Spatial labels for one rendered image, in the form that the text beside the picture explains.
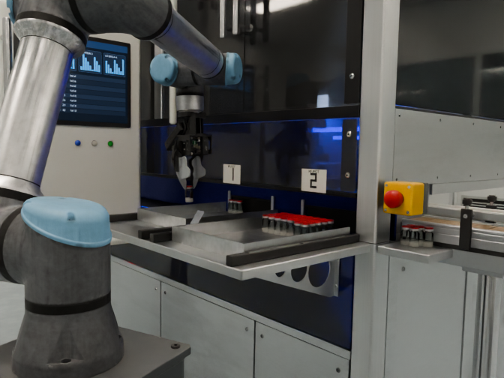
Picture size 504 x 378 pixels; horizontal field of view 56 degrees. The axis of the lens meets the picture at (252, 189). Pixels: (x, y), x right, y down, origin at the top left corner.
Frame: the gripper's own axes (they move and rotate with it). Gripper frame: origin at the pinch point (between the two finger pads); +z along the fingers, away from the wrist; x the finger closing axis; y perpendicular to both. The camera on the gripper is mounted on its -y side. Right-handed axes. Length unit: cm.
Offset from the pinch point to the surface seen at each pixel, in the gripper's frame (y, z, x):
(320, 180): 31.3, -1.8, 20.8
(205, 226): 17.4, 8.9, -5.7
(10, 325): -196, 99, -8
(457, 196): -163, 55, 472
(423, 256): 60, 13, 22
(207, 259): 37.9, 11.3, -19.0
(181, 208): -17.2, 9.6, 7.8
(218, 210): -17.9, 11.7, 23.1
